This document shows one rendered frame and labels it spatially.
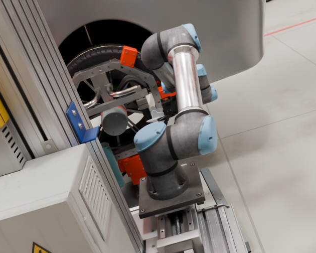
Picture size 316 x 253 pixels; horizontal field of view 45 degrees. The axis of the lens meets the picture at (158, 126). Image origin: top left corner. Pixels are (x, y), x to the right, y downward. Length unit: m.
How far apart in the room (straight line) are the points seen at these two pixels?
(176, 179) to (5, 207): 0.67
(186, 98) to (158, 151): 0.20
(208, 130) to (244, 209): 1.33
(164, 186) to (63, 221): 0.62
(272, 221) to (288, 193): 0.26
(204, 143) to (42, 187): 0.59
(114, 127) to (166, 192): 0.75
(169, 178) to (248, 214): 1.21
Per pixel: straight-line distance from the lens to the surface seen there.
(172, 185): 1.25
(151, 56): 1.46
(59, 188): 0.70
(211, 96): 1.84
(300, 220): 2.31
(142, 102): 1.81
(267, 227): 2.29
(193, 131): 1.17
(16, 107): 0.83
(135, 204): 2.40
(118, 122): 1.92
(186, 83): 1.30
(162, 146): 1.19
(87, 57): 2.06
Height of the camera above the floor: 1.54
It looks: 24 degrees down
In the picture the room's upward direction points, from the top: 20 degrees counter-clockwise
